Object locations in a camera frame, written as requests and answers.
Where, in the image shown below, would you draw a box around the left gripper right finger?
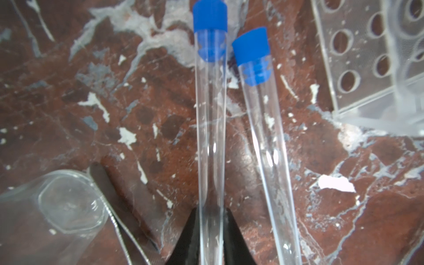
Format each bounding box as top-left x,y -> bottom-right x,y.
223,208 -> 257,265

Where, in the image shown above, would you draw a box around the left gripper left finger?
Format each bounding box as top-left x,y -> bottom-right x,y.
165,208 -> 200,265

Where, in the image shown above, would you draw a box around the glass petri dish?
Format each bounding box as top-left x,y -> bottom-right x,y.
1,170 -> 108,265

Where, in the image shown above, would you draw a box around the metal tweezers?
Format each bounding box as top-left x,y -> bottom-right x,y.
88,162 -> 164,265

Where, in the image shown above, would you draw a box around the clear test tube rack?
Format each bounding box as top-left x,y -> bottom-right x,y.
311,0 -> 424,137

